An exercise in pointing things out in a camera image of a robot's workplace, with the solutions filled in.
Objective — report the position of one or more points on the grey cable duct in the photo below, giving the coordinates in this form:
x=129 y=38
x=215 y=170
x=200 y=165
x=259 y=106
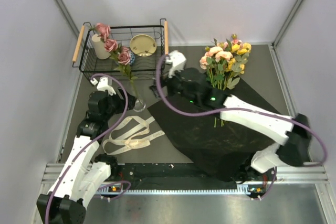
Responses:
x=111 y=190

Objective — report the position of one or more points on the blue white ceramic bowl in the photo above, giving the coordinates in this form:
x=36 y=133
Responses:
x=125 y=57

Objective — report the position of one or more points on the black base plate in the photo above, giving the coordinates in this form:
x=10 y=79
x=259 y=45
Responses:
x=141 y=171

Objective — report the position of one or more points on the beige paper cup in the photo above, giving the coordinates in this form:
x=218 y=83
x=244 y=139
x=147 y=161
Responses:
x=99 y=48

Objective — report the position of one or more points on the black wrapping paper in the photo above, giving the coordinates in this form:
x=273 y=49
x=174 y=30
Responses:
x=217 y=150

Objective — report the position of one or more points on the yellow gold plate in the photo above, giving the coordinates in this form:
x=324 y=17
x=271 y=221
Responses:
x=143 y=45

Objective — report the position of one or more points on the pink rose stem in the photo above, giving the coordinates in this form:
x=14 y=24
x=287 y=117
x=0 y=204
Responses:
x=114 y=48

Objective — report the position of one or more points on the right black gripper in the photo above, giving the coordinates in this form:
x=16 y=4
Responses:
x=168 y=82

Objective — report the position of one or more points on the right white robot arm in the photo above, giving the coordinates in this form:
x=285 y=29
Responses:
x=291 y=136

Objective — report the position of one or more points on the flower bouquet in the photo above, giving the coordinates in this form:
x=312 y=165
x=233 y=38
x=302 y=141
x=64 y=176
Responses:
x=225 y=62

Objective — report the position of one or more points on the clear glass vase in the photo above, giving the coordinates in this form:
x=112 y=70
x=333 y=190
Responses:
x=139 y=104

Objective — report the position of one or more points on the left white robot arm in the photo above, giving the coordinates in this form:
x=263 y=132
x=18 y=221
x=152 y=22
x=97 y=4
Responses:
x=82 y=174

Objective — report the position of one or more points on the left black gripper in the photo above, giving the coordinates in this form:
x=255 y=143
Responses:
x=122 y=102

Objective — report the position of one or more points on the cream ribbon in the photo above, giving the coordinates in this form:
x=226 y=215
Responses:
x=136 y=138

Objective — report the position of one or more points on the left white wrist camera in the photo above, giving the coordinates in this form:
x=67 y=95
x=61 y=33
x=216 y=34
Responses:
x=103 y=84

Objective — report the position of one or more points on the black wire basket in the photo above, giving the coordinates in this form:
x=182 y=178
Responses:
x=85 y=59

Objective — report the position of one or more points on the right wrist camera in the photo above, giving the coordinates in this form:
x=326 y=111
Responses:
x=177 y=61

